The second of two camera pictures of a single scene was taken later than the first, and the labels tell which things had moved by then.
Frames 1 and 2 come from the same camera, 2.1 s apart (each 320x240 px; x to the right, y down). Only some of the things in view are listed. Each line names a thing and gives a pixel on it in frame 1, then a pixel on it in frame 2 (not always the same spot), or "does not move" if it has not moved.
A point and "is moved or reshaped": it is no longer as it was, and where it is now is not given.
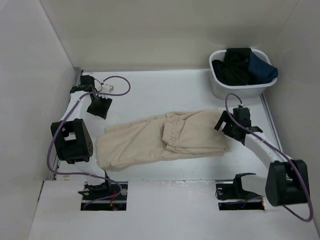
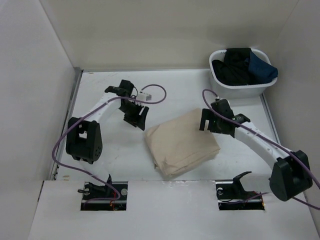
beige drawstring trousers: (170, 134) is moved or reshaped
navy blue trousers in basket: (261, 72) does not move
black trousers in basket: (234, 70) does not move
